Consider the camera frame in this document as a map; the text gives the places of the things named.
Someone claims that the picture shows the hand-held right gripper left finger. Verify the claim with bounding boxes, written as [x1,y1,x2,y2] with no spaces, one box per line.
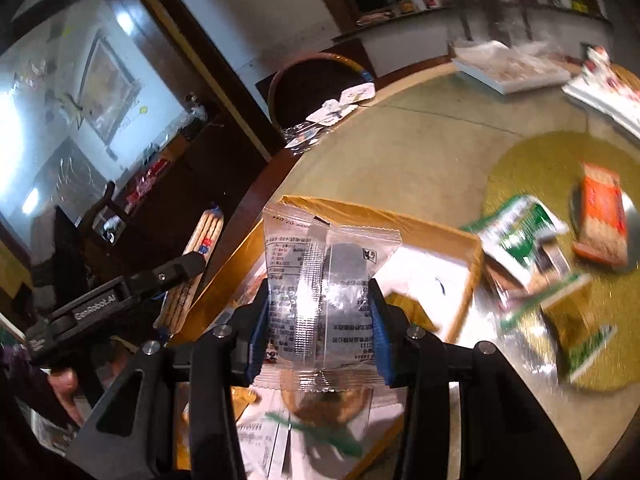
[65,285,273,480]

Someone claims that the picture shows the crumpled red white wrapper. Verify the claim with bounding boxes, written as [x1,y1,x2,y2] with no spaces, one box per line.
[582,45,613,78]

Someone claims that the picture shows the round brown cookie packet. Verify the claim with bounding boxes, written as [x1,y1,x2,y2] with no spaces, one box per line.
[280,385,373,428]

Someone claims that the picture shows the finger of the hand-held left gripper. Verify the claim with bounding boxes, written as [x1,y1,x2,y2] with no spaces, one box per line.
[120,254,207,301]

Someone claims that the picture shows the yellow snack bag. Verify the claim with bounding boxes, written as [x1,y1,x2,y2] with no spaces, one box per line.
[230,385,261,421]

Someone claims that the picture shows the newspaper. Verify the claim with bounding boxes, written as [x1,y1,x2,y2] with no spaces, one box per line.
[30,400,81,458]

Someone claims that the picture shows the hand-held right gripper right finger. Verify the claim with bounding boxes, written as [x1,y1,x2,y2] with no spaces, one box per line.
[367,277,583,480]

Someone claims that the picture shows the white paper scraps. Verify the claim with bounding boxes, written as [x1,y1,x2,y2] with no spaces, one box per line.
[306,82,377,123]

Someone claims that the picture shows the white rectangular tray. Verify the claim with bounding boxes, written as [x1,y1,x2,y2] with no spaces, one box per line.
[562,72,640,136]

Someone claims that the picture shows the clear plastic wrappers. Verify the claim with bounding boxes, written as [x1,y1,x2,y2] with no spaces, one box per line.
[282,122,331,150]

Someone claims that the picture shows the wooden chair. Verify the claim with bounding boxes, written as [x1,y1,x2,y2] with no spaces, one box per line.
[267,52,376,128]

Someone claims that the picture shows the long biscuit stick packet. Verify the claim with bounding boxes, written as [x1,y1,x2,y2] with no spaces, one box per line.
[152,205,226,333]

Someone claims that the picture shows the white-lined cardboard tray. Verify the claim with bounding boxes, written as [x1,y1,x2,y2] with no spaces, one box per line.
[170,195,483,480]

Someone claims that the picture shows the white printed snack packet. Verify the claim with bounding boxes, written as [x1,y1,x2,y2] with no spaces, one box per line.
[235,417,293,480]

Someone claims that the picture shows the round gold mat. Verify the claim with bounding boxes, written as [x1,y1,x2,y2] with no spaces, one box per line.
[482,132,640,393]

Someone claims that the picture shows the small orange biscuit packet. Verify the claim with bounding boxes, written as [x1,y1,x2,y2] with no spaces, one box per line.
[572,162,628,266]

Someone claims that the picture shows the green snack packet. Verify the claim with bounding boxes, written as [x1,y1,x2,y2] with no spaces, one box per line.
[460,195,571,286]
[500,275,618,381]

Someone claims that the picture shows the flat white box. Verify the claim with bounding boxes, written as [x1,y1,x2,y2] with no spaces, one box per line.
[450,40,571,93]

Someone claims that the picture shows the clear dark cookie packet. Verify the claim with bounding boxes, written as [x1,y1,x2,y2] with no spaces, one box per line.
[262,195,403,393]

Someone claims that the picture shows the person's left hand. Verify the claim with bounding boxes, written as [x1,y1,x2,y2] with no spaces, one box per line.
[47,367,86,428]

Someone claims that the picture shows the framed wall picture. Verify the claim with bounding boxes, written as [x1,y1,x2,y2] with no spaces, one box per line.
[75,30,143,146]

